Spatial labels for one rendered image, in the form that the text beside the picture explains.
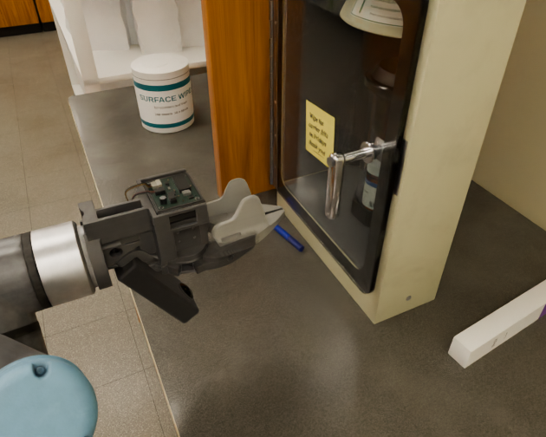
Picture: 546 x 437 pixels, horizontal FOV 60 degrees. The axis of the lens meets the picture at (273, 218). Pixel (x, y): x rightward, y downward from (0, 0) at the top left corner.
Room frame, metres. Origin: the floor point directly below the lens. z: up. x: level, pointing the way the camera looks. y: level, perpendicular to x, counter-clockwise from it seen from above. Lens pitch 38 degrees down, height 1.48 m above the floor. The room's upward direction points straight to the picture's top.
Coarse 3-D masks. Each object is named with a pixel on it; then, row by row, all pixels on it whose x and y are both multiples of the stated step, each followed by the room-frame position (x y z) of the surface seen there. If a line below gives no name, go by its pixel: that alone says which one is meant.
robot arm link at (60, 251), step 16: (64, 224) 0.35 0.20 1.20; (32, 240) 0.33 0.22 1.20; (48, 240) 0.33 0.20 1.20; (64, 240) 0.33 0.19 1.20; (80, 240) 0.33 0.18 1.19; (48, 256) 0.31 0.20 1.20; (64, 256) 0.31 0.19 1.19; (80, 256) 0.32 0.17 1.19; (48, 272) 0.30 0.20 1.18; (64, 272) 0.31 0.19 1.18; (80, 272) 0.31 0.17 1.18; (48, 288) 0.30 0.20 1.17; (64, 288) 0.30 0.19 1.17; (80, 288) 0.31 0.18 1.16
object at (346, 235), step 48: (288, 0) 0.68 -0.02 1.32; (336, 0) 0.57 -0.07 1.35; (384, 0) 0.49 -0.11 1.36; (288, 48) 0.68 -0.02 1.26; (336, 48) 0.56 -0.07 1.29; (384, 48) 0.48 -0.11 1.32; (288, 96) 0.67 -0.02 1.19; (336, 96) 0.55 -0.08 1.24; (384, 96) 0.47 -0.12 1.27; (288, 144) 0.67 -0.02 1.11; (336, 144) 0.55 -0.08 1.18; (384, 144) 0.46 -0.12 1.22; (288, 192) 0.67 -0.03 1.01; (384, 192) 0.45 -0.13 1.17; (336, 240) 0.52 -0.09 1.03
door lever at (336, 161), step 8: (368, 144) 0.48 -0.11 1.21; (336, 152) 0.47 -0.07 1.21; (352, 152) 0.47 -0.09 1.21; (360, 152) 0.48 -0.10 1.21; (368, 152) 0.48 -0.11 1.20; (328, 160) 0.46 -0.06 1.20; (336, 160) 0.46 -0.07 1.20; (344, 160) 0.46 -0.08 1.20; (352, 160) 0.47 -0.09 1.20; (368, 160) 0.48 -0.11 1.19; (328, 168) 0.47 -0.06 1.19; (336, 168) 0.46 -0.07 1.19; (344, 168) 0.46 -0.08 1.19; (328, 176) 0.47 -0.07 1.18; (336, 176) 0.46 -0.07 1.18; (328, 184) 0.46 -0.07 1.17; (336, 184) 0.46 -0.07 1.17; (328, 192) 0.46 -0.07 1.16; (336, 192) 0.46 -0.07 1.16; (328, 200) 0.46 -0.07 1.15; (336, 200) 0.46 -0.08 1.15; (328, 208) 0.46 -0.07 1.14; (336, 208) 0.46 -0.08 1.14; (328, 216) 0.46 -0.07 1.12; (336, 216) 0.46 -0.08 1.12
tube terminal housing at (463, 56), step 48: (432, 0) 0.45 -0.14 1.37; (480, 0) 0.46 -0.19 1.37; (432, 48) 0.44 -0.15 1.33; (480, 48) 0.47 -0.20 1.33; (432, 96) 0.45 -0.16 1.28; (480, 96) 0.48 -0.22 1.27; (432, 144) 0.46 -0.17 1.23; (480, 144) 0.49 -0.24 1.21; (432, 192) 0.46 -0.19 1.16; (384, 240) 0.45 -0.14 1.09; (432, 240) 0.47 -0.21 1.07; (384, 288) 0.45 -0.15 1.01; (432, 288) 0.49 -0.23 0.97
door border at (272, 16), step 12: (276, 0) 0.71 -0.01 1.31; (276, 12) 0.71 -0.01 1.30; (276, 24) 0.71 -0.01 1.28; (276, 36) 0.71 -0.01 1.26; (276, 48) 0.71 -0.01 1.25; (276, 60) 0.71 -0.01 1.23; (276, 72) 0.71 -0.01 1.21; (276, 84) 0.71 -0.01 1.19; (276, 96) 0.71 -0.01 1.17; (276, 108) 0.71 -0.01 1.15; (408, 108) 0.45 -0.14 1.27; (276, 120) 0.71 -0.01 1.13; (276, 132) 0.71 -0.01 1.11; (276, 144) 0.71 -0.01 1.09; (276, 156) 0.70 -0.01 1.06; (276, 168) 0.70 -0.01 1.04; (276, 180) 0.70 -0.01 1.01
